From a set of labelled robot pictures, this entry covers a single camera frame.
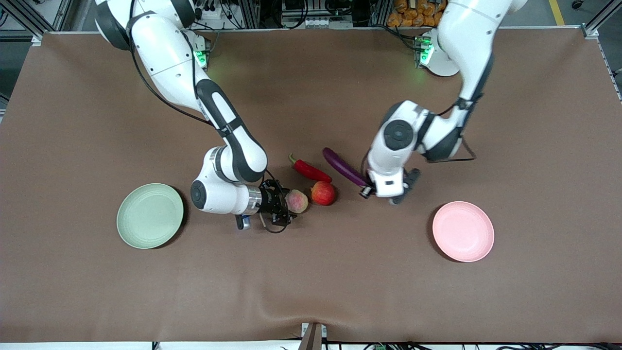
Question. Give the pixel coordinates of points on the white power strip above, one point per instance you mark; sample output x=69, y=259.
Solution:
x=223, y=19

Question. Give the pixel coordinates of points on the brown table cloth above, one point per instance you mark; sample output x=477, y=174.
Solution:
x=311, y=272

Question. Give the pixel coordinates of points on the red chili pepper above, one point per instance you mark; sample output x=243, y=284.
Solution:
x=311, y=171

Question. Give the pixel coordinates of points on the bag of orange snacks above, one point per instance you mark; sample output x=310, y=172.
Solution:
x=403, y=17

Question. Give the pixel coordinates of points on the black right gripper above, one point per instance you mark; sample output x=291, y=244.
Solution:
x=270, y=198

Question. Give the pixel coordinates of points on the purple eggplant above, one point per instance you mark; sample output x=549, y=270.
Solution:
x=340, y=165

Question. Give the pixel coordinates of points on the pale green plate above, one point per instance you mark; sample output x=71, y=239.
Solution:
x=149, y=216

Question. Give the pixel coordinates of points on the pale pink peach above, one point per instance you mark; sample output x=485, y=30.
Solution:
x=297, y=201

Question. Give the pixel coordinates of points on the aluminium frame post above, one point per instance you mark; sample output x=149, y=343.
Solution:
x=29, y=23
x=250, y=14
x=381, y=12
x=590, y=29

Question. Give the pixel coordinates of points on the red apple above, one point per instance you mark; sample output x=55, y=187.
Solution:
x=323, y=193

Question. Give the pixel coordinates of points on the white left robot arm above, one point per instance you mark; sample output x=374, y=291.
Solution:
x=466, y=29

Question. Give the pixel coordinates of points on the white connector strip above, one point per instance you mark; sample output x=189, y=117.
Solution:
x=311, y=23

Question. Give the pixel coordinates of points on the pink plate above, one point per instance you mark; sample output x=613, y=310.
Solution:
x=463, y=232

